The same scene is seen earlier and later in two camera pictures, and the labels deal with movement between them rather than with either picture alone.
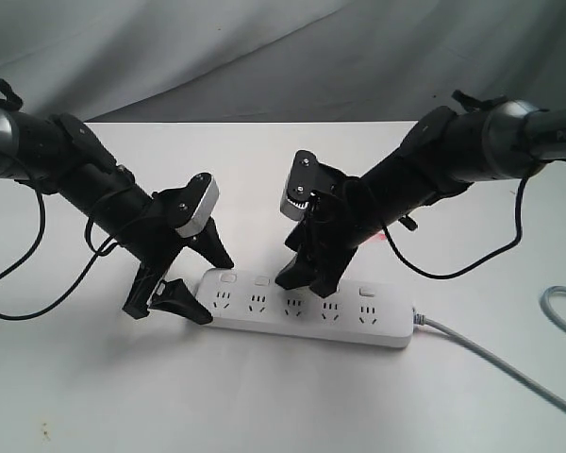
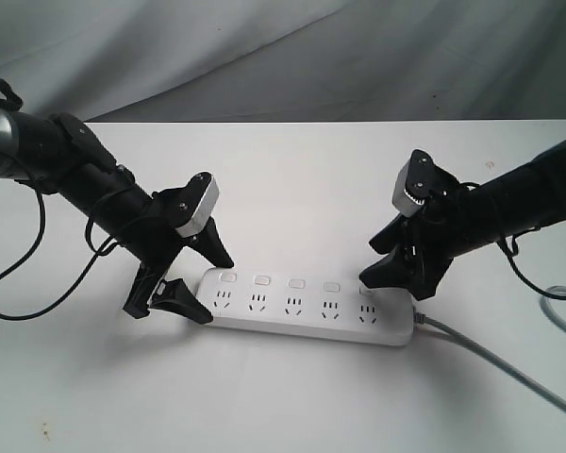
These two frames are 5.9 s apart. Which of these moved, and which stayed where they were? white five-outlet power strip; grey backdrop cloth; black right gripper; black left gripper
Moved: black right gripper
Stayed: black left gripper; white five-outlet power strip; grey backdrop cloth
